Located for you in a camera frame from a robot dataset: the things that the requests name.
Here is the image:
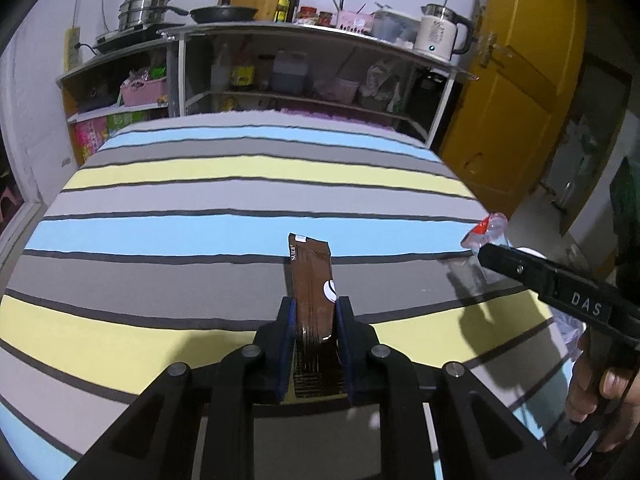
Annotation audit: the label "low wooden shelf unit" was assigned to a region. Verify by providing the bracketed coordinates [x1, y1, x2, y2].
[55, 42, 172, 167]

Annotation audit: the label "storage box with pink lid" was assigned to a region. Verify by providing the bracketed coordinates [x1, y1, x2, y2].
[279, 105, 401, 132]

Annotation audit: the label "striped bed sheet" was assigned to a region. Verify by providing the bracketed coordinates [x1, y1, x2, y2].
[0, 110, 557, 480]

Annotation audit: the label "white electric kettle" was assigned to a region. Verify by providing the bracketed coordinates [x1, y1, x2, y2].
[414, 3, 474, 59]

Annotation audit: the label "pink plastic stool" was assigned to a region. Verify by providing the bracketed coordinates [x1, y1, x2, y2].
[0, 187, 24, 221]

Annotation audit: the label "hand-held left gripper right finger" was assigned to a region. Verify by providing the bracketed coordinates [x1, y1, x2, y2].
[333, 296, 576, 480]

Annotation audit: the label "brown coffee sachet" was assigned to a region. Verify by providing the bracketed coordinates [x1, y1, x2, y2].
[286, 232, 349, 400]

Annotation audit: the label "pink printed package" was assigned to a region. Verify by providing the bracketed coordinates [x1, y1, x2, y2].
[75, 114, 109, 159]

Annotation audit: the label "clear wrapper with red print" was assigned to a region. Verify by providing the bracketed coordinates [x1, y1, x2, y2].
[460, 212, 511, 251]

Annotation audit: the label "person's right hand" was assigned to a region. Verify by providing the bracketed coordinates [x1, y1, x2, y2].
[566, 329, 640, 454]

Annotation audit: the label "yellow label oil bottle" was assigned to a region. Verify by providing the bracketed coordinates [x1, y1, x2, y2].
[230, 42, 256, 92]

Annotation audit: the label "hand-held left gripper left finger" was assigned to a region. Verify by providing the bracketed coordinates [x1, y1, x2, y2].
[65, 296, 297, 480]

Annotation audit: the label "steel steamer pot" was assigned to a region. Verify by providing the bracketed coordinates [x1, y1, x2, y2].
[118, 0, 189, 31]

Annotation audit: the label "black induction cooker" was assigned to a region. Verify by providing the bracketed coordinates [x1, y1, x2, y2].
[93, 23, 186, 54]

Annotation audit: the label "white plastic bottle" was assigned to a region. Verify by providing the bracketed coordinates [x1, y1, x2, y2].
[210, 45, 232, 94]

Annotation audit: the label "white metal shelf unit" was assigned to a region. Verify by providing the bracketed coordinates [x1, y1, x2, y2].
[159, 22, 479, 147]

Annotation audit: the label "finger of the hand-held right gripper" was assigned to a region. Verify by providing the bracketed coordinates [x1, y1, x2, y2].
[477, 242, 561, 306]

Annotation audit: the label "crumpled plastic bags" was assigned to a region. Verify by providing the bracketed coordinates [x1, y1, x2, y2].
[365, 60, 406, 111]

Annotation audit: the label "yellow wooden door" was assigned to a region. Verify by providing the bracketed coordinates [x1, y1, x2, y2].
[437, 0, 589, 217]

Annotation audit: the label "yellow power strip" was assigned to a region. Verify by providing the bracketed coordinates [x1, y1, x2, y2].
[64, 27, 84, 72]

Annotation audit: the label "large jug of dark liquid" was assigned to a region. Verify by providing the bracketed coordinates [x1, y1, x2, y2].
[272, 50, 309, 95]

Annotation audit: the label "green printed package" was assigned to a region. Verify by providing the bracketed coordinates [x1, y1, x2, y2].
[107, 110, 151, 134]

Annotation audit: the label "pink utensil holder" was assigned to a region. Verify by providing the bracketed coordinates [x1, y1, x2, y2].
[333, 10, 375, 36]

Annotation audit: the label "black frying pan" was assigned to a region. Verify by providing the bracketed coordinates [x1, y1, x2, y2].
[189, 0, 260, 25]

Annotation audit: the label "pink plastic basket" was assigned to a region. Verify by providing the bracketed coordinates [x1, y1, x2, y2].
[120, 77, 169, 108]

